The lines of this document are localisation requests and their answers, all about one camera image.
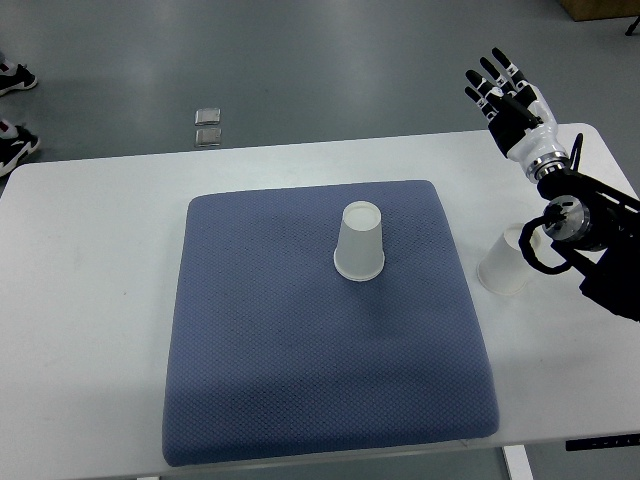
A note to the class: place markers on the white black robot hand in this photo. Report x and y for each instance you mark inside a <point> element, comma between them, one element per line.
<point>518,116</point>

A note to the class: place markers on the white paper cup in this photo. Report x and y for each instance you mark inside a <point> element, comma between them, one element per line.
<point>503,269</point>
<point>359,254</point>

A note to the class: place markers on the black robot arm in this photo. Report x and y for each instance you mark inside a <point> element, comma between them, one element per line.
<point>595,229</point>

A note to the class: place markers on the brown cardboard box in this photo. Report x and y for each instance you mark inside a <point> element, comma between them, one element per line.
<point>588,10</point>

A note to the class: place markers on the black tripod foot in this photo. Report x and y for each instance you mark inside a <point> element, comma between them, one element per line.
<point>632,27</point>

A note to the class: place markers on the lower metal floor plate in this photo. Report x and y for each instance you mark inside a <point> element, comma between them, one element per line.
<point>208,137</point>

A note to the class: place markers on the metal floor plate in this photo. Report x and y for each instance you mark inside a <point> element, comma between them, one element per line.
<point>207,116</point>
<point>208,137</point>

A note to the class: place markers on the upper metal floor plate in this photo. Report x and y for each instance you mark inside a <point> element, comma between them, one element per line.
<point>207,116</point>

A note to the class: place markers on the black table control panel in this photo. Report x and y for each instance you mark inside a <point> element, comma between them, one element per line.
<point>606,442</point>

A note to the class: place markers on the blue fabric cushion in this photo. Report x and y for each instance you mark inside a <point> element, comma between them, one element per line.
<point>274,353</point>

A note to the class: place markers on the white table leg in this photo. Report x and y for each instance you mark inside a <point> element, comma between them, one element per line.
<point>517,463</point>

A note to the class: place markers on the lower black white sneaker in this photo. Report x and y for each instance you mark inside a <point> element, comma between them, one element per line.
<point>17,143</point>

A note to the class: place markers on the black white sneaker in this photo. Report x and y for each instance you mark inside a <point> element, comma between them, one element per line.
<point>17,143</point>
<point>16,77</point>

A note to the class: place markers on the upper black white sneaker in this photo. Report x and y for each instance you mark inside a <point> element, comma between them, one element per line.
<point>16,77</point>

